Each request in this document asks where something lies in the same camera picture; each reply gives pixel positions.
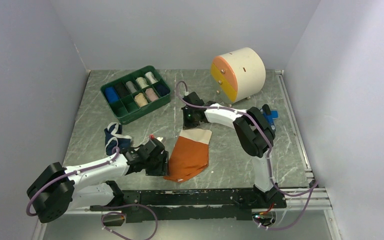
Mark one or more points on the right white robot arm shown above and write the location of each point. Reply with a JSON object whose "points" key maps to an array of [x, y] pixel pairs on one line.
{"points": [[255, 135]]}

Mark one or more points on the white rolled underwear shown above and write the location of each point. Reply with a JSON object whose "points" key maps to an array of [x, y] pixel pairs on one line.
{"points": [[151, 77]]}

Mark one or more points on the black rolled underwear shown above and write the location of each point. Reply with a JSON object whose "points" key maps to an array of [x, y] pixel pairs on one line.
{"points": [[121, 90]]}

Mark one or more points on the blue rolled underwear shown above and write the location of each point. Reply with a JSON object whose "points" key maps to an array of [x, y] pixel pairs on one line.
{"points": [[111, 95]]}

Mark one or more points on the navy rolled underwear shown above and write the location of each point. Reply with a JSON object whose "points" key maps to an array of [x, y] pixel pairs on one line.
{"points": [[162, 89]]}

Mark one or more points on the round cream drawer cabinet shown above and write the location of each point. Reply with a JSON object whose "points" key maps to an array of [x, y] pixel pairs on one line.
{"points": [[238, 74]]}

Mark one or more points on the navy white crumpled underwear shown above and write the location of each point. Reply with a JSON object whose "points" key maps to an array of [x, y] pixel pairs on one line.
{"points": [[114, 137]]}

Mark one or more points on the pink rolled underwear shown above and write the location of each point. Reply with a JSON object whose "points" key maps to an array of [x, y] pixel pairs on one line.
{"points": [[151, 94]]}

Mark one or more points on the orange cream underwear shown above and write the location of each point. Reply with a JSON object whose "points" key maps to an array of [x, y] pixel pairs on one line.
{"points": [[190, 155]]}

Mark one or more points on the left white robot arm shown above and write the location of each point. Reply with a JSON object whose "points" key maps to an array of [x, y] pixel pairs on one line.
{"points": [[60, 189]]}

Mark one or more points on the cream rolled underwear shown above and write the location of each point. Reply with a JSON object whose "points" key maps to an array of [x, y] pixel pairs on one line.
{"points": [[142, 82]]}

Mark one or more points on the beige rolled underwear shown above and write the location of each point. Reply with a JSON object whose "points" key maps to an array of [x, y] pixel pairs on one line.
{"points": [[141, 100]]}

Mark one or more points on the grey rolled underwear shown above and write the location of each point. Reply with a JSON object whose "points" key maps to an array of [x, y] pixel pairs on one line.
{"points": [[131, 87]]}

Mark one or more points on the green divided storage tray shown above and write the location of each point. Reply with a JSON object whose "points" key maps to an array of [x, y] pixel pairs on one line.
{"points": [[125, 109]]}

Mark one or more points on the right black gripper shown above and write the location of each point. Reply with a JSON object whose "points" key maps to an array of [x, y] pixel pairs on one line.
{"points": [[186, 124]]}

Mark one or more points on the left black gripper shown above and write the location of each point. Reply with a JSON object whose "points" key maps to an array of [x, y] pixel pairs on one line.
{"points": [[163, 169]]}

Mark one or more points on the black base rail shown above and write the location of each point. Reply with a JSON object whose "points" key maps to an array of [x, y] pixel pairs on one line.
{"points": [[218, 203]]}

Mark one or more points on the blue black hand tool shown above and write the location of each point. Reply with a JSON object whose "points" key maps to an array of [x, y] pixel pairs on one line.
{"points": [[269, 115]]}

